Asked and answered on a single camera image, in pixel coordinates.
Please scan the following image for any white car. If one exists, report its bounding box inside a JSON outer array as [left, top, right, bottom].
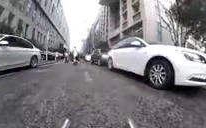
[[107, 36, 206, 90], [84, 53, 93, 63]]

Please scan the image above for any tree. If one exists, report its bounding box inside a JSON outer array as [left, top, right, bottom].
[[155, 0, 206, 57]]

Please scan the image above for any row of buildings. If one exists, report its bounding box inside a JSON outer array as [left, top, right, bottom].
[[84, 4, 109, 54]]

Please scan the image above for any grey asphalt road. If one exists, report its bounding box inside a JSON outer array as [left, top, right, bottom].
[[0, 59, 206, 128]]

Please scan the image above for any robot's own part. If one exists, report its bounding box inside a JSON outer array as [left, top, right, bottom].
[[61, 118, 71, 128], [126, 117, 136, 128]]

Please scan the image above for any person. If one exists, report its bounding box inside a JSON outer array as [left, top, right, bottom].
[[71, 46, 81, 66], [62, 48, 70, 64]]

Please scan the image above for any row of parked cars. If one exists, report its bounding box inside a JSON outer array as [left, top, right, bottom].
[[40, 49, 65, 62]]

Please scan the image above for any pale building with balconies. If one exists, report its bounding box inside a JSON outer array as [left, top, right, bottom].
[[99, 0, 199, 48]]

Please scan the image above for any long grey building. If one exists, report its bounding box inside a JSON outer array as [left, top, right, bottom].
[[0, 0, 71, 52]]

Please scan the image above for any dark car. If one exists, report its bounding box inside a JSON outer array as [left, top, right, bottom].
[[90, 48, 111, 67]]

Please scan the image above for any silver car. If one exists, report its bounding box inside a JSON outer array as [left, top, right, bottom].
[[0, 33, 42, 74]]

